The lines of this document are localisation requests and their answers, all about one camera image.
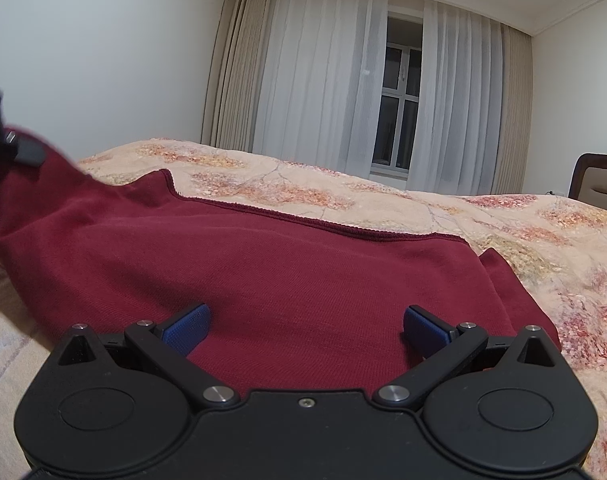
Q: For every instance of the window with white frame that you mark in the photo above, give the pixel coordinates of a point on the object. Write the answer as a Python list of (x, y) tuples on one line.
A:
[(398, 110)]

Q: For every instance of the sheer white curtain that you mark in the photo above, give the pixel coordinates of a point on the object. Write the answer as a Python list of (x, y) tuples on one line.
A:
[(458, 105), (323, 80)]

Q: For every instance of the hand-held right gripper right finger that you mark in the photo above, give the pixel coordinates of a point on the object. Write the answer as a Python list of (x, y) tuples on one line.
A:
[(426, 329)]

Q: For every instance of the pale patterned bed sheet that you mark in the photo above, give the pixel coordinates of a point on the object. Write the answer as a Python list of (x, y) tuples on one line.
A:
[(8, 340)]

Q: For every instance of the floral peach blanket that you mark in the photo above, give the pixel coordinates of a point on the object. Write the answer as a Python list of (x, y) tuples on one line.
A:
[(533, 250)]

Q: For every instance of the dark wooden padded headboard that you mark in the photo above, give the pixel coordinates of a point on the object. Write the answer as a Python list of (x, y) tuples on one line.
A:
[(601, 185)]

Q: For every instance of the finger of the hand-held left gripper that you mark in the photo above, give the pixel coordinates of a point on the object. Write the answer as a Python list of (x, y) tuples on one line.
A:
[(28, 151)]

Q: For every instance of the maroon knit sweater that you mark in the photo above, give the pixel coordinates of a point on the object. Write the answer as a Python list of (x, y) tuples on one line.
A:
[(283, 280)]

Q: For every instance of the beige curtain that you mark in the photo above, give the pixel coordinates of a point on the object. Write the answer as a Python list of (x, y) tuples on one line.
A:
[(233, 70), (516, 115)]

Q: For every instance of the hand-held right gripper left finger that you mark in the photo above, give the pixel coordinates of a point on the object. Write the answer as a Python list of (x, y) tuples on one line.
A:
[(186, 331)]

